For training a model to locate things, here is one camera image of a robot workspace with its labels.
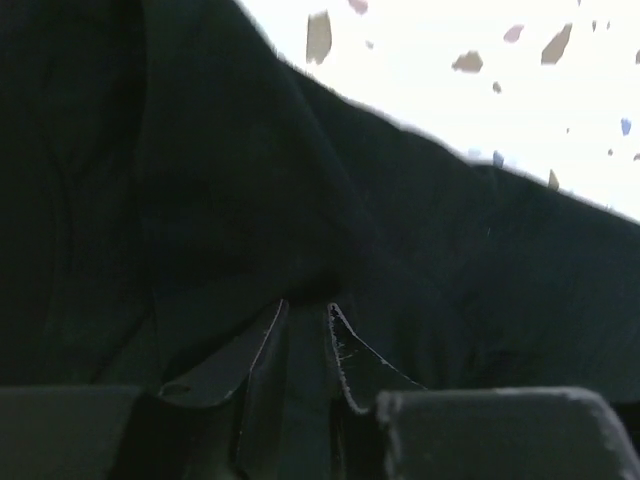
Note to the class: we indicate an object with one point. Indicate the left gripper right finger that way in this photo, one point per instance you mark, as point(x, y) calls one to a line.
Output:
point(387, 426)

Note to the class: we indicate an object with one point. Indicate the black t-shirt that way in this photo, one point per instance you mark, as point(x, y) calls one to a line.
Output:
point(165, 177)

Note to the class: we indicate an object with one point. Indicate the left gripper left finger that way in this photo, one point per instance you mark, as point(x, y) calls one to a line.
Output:
point(186, 431)

